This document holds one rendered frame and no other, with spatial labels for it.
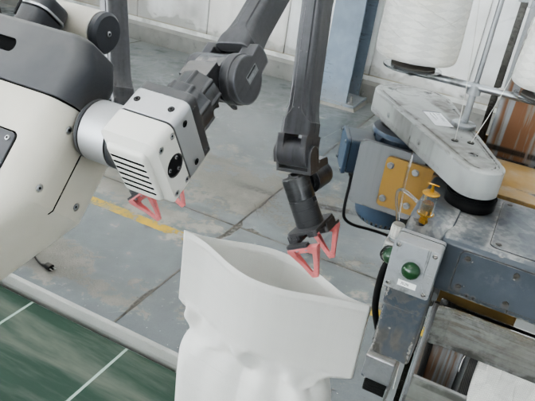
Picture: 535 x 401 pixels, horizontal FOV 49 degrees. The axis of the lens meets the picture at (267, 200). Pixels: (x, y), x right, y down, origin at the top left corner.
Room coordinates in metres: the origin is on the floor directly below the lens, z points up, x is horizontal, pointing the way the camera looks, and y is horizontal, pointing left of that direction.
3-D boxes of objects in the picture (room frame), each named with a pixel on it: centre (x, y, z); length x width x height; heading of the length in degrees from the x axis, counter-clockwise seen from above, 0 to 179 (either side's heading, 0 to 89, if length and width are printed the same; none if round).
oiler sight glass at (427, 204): (0.89, -0.26, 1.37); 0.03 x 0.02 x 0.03; 67
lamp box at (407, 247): (0.83, -0.25, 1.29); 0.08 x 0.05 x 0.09; 67
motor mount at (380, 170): (1.26, -0.33, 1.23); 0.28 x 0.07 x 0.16; 67
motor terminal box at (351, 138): (1.36, -0.20, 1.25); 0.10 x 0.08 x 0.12; 2
